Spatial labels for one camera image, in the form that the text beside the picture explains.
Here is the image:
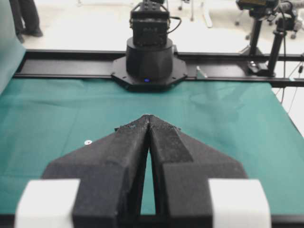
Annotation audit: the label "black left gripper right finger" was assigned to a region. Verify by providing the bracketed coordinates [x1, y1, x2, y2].
[147, 114, 271, 228]

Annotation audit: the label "small white washer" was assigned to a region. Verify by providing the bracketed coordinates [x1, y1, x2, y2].
[84, 140, 92, 145]

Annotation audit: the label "green table cloth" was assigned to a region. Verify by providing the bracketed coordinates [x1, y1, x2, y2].
[0, 0, 304, 218]

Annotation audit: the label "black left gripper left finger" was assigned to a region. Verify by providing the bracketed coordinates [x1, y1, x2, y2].
[14, 114, 150, 228]

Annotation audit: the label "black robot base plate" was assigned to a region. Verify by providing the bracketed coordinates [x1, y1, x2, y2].
[111, 57, 188, 92]

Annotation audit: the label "person's dark trouser legs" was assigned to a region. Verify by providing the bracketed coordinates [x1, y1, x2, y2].
[9, 0, 43, 44]

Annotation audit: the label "black aluminium rail frame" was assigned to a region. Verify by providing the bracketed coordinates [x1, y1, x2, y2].
[14, 50, 304, 88]

